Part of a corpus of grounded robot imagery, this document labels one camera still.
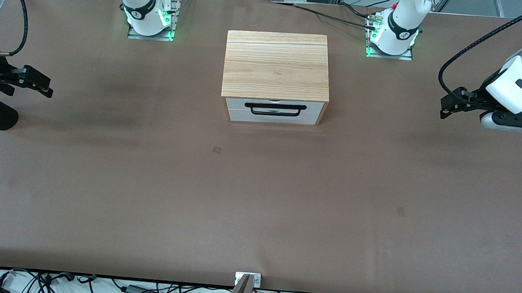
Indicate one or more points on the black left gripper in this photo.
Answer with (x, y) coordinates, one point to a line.
(482, 97)

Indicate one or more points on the wooden drawer cabinet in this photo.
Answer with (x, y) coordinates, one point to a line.
(275, 66)

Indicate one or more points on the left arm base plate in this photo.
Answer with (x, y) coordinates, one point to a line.
(407, 58)

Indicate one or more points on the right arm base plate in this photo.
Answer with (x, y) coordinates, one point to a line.
(134, 36)

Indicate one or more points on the silver metal bracket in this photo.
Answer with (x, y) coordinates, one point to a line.
(257, 281)

